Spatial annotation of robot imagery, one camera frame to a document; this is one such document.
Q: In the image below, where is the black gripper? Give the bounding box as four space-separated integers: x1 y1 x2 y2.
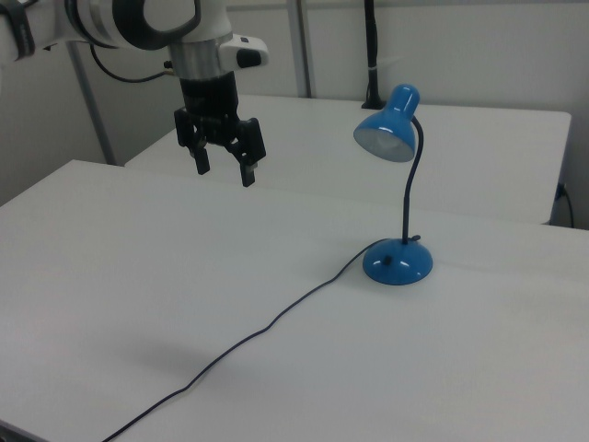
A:
173 71 269 188

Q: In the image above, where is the blue gooseneck desk lamp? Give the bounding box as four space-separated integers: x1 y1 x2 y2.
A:
352 83 434 287

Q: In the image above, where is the black pole stand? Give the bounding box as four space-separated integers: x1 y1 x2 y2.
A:
360 0 387 111

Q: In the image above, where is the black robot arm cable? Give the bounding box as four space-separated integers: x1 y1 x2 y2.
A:
88 43 175 85

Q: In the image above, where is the grey wall frame post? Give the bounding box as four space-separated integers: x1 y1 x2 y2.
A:
67 41 117 167
284 0 318 99

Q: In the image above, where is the black lamp power cord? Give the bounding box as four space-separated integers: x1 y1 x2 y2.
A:
100 246 370 442

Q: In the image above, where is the black cable at table edge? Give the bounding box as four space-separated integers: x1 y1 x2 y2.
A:
556 182 576 228

